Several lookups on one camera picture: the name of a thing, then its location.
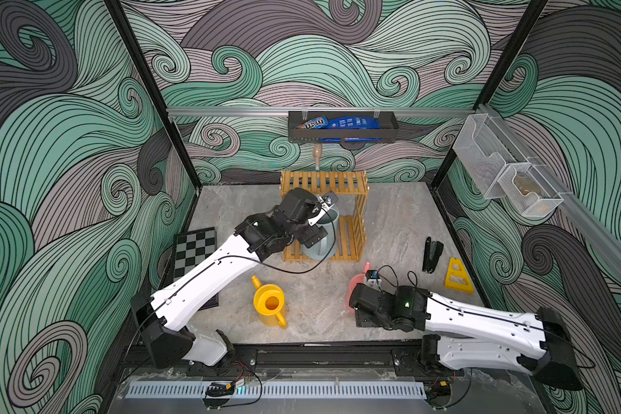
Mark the clear plastic wall bin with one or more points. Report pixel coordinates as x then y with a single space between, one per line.
480 149

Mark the black and white checkerboard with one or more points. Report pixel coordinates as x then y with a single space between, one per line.
192 248

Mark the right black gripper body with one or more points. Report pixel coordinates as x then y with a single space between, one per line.
363 316

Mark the M&M candy bag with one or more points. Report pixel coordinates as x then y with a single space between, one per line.
314 123

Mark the yellow triangular stand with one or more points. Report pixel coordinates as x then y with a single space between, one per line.
457 278

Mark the white slotted cable duct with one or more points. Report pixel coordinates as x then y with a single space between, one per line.
280 390

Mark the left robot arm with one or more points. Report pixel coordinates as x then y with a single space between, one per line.
162 317

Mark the black stapler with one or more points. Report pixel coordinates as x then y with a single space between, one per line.
433 251

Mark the black wall basket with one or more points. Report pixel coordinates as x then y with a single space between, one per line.
386 134

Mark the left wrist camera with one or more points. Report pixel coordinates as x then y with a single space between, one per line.
322 208

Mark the blue snack bag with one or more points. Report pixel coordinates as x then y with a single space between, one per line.
349 123

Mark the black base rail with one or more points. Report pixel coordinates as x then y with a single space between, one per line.
405 358

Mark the aluminium wall rail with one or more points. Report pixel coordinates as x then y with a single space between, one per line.
269 111

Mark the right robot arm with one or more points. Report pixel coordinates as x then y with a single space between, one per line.
459 335

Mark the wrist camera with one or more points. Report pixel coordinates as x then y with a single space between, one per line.
372 279
322 208

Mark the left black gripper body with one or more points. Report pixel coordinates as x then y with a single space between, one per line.
301 233

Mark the yellow watering can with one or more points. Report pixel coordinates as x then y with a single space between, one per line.
269 302

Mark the light blue watering can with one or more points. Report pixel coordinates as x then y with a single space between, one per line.
326 246

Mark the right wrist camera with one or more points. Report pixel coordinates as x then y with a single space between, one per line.
372 279

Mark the pink watering can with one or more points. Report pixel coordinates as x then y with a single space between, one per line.
358 279

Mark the small clear plastic bin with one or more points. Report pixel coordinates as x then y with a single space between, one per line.
528 191

